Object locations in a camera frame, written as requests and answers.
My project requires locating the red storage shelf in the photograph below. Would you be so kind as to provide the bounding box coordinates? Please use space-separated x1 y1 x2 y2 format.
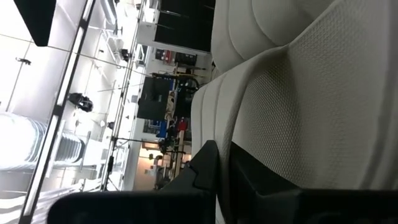
155 49 175 63

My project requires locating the black standing panel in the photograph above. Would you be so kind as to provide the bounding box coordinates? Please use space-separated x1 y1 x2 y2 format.
136 77 171 121

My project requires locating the silver ventilation duct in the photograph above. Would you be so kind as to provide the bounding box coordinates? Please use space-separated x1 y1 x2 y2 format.
0 111 85 175

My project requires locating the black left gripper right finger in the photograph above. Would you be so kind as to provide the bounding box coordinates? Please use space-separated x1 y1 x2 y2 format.
226 141 398 224

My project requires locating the black curtain partition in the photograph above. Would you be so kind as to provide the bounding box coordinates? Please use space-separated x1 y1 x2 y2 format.
154 0 216 53

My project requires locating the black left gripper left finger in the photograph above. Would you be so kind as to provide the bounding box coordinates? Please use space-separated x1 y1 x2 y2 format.
46 139 220 224

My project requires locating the beige rubber slide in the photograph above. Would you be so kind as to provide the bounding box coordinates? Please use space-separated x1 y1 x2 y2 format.
190 0 398 224

